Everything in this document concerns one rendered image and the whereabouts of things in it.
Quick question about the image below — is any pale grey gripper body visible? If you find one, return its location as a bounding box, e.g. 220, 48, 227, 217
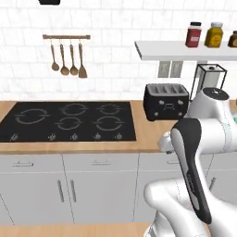
156, 131, 175, 156

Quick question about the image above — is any grey drawer front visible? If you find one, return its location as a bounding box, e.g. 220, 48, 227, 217
137, 152, 214, 171
62, 153, 140, 173
0, 154, 65, 174
211, 152, 237, 170

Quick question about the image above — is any black toaster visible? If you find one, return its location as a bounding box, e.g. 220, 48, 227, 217
143, 82, 190, 122

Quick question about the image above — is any grey cupboard door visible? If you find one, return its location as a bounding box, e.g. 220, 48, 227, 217
0, 171, 75, 226
132, 169, 183, 224
205, 168, 237, 206
65, 170, 139, 225

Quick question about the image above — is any black hob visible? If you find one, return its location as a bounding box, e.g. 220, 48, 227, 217
0, 101, 137, 143

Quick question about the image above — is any wooden spatula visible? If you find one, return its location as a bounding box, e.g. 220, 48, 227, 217
77, 39, 89, 80

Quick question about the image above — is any red jar with black lid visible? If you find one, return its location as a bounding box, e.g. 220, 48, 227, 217
185, 21, 203, 48

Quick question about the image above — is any yellow jar with white lid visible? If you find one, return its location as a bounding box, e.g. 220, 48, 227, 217
204, 21, 224, 49

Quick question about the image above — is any wooden round spoon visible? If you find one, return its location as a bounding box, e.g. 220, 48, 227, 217
69, 39, 80, 77

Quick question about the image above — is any brown jar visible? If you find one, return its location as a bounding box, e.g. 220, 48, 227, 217
228, 30, 237, 48

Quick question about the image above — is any wooden ladle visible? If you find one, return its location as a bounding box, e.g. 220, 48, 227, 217
58, 39, 70, 77

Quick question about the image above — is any small wooden spoon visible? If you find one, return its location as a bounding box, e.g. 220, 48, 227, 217
50, 39, 60, 72

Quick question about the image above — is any black extractor hood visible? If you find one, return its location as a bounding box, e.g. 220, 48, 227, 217
38, 0, 61, 6

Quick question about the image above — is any silver door handle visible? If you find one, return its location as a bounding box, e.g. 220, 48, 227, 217
69, 179, 78, 204
208, 177, 217, 191
56, 180, 66, 204

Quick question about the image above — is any grey wall outlet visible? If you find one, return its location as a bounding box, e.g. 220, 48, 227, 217
157, 60, 171, 79
169, 60, 184, 79

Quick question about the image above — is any white wall shelf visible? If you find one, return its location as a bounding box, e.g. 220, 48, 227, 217
134, 40, 237, 62

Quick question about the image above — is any wooden utensil rail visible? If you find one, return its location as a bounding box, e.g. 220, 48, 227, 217
42, 34, 92, 41

